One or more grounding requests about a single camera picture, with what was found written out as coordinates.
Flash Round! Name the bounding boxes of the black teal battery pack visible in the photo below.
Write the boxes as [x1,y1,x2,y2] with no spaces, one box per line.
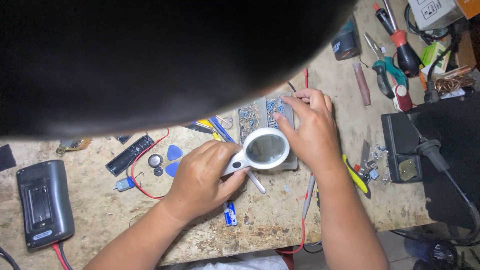
[330,16,362,62]

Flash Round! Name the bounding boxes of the black cable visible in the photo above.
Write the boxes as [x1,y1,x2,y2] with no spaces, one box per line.
[0,246,22,270]

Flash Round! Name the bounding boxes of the black soldering iron stand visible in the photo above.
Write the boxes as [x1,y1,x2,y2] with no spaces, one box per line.
[380,111,425,184]

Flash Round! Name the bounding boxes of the large black box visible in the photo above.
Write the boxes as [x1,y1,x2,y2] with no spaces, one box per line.
[408,93,480,230]

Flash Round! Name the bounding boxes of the white magnifying glass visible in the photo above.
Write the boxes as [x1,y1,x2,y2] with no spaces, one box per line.
[220,127,291,177]

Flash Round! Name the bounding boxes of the metal tweezers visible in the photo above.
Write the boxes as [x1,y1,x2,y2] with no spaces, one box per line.
[245,170,267,195]

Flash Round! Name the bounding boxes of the black multimeter lead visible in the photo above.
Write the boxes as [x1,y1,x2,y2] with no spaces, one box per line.
[58,241,74,270]

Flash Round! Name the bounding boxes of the heap of mixed resistors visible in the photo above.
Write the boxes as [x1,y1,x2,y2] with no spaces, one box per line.
[239,102,261,143]

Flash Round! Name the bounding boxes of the clear plastic compartment box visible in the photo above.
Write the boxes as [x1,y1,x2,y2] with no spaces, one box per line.
[237,92,299,172]

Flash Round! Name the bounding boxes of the person's right hand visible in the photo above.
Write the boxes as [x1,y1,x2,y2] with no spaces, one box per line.
[272,89,343,174]

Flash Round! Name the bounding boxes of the red black screwdriver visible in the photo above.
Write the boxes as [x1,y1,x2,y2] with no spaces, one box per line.
[373,0,421,79]

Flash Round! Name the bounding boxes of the small blue motor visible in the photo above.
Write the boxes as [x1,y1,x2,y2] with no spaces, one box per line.
[113,176,136,193]

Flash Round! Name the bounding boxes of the copper wire coil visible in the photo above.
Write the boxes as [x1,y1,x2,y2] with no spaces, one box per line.
[434,74,475,95]

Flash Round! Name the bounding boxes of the grey knife blade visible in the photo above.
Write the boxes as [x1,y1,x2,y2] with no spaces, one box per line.
[359,139,372,170]

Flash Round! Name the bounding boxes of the bunch of blue yellow screwdrivers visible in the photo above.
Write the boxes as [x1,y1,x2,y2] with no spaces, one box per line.
[181,116,236,144]

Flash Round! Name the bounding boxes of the teal handled pliers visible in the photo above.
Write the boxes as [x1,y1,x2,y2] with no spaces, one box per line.
[362,31,408,100]

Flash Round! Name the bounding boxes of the yellow black handled cutters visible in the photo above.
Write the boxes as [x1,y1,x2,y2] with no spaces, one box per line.
[341,154,372,199]

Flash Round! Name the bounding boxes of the white carton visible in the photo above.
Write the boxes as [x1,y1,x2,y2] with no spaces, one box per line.
[406,0,466,32]

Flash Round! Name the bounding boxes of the grey red multimeter probe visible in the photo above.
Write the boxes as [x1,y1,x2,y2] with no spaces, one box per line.
[275,173,317,255]

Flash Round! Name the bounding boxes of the flat black pad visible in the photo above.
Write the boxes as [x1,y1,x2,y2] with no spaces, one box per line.
[0,144,17,172]

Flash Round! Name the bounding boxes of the pile of small metal parts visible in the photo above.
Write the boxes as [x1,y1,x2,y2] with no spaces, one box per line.
[365,144,391,186]

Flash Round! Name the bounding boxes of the black soldering iron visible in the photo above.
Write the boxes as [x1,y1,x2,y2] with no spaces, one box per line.
[413,138,480,230]

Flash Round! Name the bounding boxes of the small red white device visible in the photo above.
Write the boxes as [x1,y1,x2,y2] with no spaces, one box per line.
[391,84,413,113]

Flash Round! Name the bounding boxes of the blue plastic pick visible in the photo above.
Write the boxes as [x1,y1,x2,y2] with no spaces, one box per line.
[167,144,184,161]
[164,161,181,178]

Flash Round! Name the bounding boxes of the black multimeter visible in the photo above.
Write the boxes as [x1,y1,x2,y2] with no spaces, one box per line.
[16,160,76,250]

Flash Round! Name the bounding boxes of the green white box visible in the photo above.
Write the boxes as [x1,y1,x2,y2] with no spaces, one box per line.
[419,41,451,76]

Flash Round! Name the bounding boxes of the orange box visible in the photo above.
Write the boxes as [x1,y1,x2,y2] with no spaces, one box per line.
[455,0,480,20]

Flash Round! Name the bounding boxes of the heap of blue resistors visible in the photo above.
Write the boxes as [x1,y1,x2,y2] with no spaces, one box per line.
[266,97,286,130]

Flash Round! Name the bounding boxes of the black battery cover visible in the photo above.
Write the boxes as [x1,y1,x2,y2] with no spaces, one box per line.
[105,134,155,177]

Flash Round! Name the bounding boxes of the brown stick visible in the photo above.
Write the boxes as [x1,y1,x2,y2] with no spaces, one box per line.
[351,61,372,107]

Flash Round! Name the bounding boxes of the thin red wire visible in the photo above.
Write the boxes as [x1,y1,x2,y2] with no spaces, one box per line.
[130,127,170,200]

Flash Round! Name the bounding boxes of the red multimeter lead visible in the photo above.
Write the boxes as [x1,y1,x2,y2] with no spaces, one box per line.
[51,242,70,270]

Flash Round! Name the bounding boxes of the small brass circuit part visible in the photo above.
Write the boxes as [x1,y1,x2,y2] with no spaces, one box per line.
[56,138,93,157]

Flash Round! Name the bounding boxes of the person's left hand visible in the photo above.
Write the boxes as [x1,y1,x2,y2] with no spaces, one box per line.
[164,140,251,223]

